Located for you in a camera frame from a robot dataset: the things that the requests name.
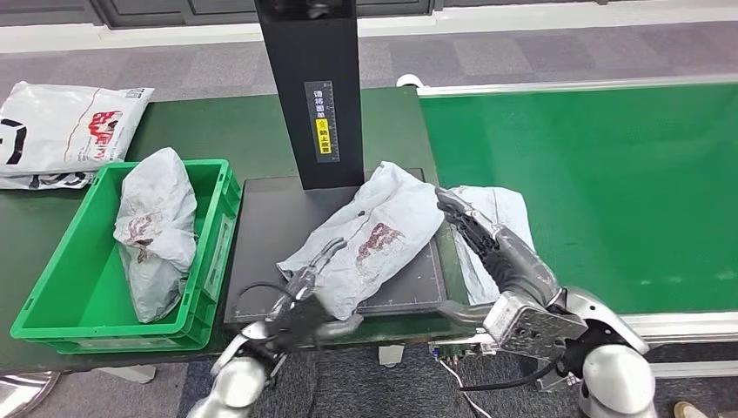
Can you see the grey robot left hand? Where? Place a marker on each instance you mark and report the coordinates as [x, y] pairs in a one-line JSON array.
[[300, 320]]

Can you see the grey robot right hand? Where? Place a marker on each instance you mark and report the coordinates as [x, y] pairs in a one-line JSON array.
[[519, 265]]

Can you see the round chrome stand base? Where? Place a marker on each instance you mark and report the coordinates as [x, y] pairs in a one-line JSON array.
[[26, 398]]

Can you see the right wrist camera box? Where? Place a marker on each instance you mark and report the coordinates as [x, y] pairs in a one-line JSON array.
[[536, 329]]

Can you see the white table foot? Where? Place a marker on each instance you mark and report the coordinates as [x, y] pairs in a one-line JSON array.
[[127, 374]]

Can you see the small circuit board box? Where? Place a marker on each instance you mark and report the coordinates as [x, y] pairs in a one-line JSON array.
[[455, 349]]

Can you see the green plastic crate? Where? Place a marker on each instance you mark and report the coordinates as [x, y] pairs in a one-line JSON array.
[[75, 288]]

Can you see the black scanner machine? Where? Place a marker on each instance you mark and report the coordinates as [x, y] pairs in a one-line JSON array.
[[323, 57]]

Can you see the dark framed glass partition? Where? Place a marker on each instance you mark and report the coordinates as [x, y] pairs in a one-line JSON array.
[[173, 11]]

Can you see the large white printed mailer bag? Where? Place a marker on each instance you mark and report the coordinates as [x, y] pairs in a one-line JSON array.
[[57, 127]]

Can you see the white conveyor roller cap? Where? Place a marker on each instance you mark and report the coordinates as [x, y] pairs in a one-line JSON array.
[[409, 80]]

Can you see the flat white black-print mailer bag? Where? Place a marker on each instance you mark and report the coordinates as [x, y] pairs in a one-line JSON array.
[[46, 181]]

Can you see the grey parcel bag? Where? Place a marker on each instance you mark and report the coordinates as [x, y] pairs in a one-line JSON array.
[[155, 231], [507, 207], [380, 219]]

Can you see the person's foot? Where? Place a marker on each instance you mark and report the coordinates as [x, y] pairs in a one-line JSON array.
[[689, 411]]

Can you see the white table bracket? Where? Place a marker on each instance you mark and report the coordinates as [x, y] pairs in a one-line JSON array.
[[391, 355]]

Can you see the green conveyor belt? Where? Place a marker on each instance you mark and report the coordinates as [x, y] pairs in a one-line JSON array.
[[634, 173]]

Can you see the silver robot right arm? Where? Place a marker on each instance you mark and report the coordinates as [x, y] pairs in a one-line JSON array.
[[617, 375]]

